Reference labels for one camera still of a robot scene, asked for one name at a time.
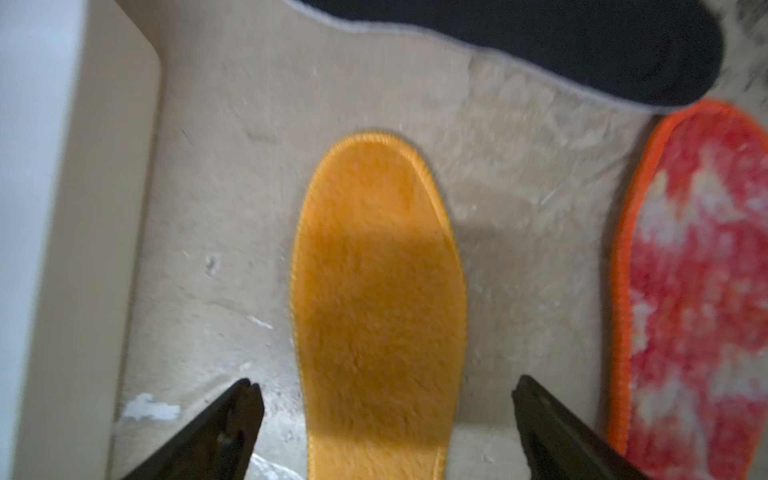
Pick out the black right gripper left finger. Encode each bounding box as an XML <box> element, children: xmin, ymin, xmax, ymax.
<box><xmin>126</xmin><ymin>378</ymin><xmax>265</xmax><ymax>480</ymax></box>

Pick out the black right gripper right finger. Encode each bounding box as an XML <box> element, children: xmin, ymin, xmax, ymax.
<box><xmin>512</xmin><ymin>375</ymin><xmax>647</xmax><ymax>480</ymax></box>

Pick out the white plastic storage tray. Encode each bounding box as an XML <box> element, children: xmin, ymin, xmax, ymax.
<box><xmin>1</xmin><ymin>1</ymin><xmax>162</xmax><ymax>479</ymax></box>

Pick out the black insole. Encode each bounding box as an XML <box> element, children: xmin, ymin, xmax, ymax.
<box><xmin>294</xmin><ymin>0</ymin><xmax>725</xmax><ymax>112</ymax></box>

